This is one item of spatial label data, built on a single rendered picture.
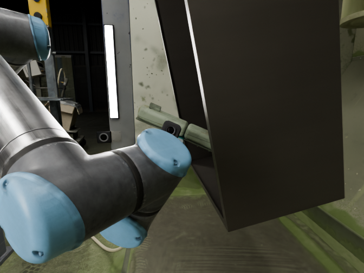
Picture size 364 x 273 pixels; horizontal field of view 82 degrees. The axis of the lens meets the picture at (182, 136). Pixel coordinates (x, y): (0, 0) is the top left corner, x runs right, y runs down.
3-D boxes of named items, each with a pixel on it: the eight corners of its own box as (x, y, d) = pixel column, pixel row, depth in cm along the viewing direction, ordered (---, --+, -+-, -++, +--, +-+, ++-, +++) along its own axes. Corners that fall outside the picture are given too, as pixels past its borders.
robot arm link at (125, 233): (153, 233, 33) (131, 262, 38) (173, 182, 44) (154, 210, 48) (99, 203, 32) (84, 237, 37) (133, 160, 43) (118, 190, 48)
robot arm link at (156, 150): (158, 179, 24) (124, 235, 30) (208, 156, 33) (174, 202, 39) (114, 128, 28) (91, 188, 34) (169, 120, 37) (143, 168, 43)
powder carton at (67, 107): (50, 119, 324) (56, 95, 321) (80, 127, 338) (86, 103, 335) (37, 124, 274) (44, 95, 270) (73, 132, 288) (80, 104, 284)
